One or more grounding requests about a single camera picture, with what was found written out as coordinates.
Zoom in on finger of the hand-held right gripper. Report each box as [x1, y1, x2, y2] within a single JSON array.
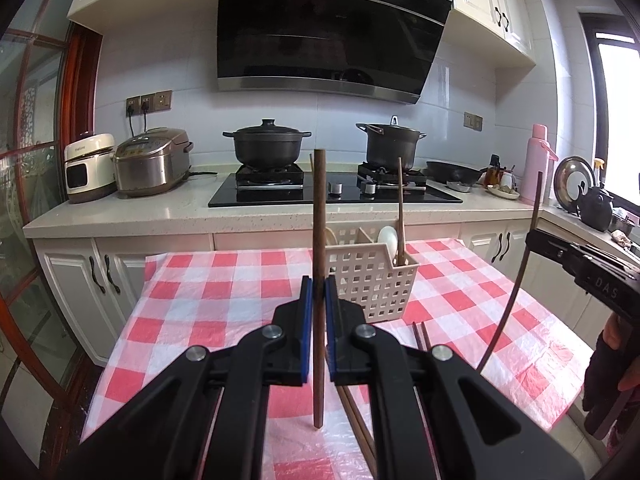
[[525, 228, 583, 287]]

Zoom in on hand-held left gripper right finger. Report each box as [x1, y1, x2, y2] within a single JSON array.
[[323, 274, 585, 480]]

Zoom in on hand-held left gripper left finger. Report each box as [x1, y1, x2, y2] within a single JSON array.
[[56, 275, 315, 480]]

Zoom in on dark brown single chopstick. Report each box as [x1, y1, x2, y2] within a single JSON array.
[[475, 171, 546, 373], [313, 149, 328, 429]]

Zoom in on white perforated plastic basket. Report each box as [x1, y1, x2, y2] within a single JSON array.
[[324, 224, 421, 324]]

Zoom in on pile of wooden chopsticks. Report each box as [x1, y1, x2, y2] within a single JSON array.
[[309, 154, 433, 467]]

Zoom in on person's right hand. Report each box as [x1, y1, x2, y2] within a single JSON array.
[[601, 315, 640, 392]]

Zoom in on black kettle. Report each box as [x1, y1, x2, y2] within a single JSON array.
[[575, 184, 615, 233]]

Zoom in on round pot lid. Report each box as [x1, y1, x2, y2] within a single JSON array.
[[553, 156, 597, 211]]

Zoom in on pink thermos bottle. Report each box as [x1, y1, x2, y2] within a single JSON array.
[[520, 123, 558, 206]]

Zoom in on red white checkered tablecloth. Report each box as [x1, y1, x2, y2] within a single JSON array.
[[80, 237, 593, 480]]

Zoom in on black wok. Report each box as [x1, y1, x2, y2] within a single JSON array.
[[426, 160, 488, 186]]

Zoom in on black glass gas hob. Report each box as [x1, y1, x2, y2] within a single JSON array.
[[207, 162, 463, 208]]

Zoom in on dark framed window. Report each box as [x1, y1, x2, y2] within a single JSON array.
[[580, 7, 640, 201]]

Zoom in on tall black stock pot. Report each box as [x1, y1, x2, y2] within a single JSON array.
[[356, 116, 427, 171]]

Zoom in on black casserole pot with lid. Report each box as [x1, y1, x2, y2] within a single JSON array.
[[222, 119, 312, 168]]

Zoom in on white stone countertop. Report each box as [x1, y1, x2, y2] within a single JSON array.
[[22, 165, 640, 256]]

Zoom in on silver rice cooker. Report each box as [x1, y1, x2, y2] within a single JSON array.
[[111, 127, 195, 197]]

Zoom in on white base cabinets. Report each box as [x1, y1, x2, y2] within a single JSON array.
[[32, 205, 551, 366]]

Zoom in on small white cooker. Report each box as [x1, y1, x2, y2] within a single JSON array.
[[63, 132, 118, 204]]

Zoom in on black range hood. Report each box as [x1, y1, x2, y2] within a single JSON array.
[[216, 0, 457, 106]]

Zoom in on wooden framed glass door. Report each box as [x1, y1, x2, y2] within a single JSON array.
[[0, 22, 103, 411]]

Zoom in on black power cord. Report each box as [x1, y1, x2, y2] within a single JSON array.
[[126, 105, 151, 137]]

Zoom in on wall socket panel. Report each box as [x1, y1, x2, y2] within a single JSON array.
[[126, 90, 173, 113]]

